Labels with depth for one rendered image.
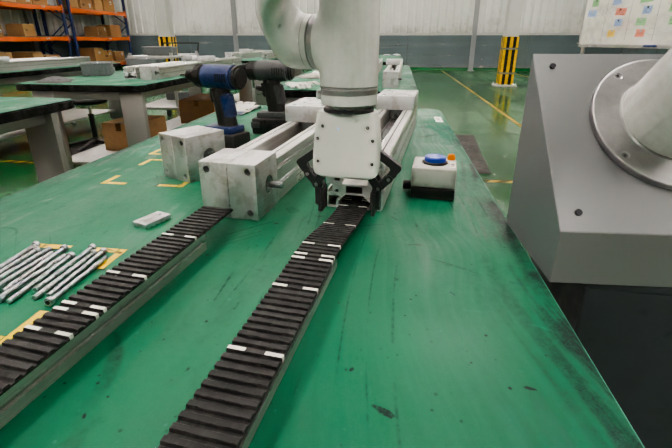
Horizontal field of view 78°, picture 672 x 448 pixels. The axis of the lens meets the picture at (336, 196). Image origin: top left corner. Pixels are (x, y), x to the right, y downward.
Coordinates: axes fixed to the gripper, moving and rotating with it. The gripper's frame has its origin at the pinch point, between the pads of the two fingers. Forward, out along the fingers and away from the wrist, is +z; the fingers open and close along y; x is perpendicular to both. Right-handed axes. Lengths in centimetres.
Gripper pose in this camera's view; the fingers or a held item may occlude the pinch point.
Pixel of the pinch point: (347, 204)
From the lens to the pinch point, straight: 67.4
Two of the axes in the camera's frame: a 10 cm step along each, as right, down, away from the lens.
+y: 9.7, 0.8, -2.3
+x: 2.5, -3.4, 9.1
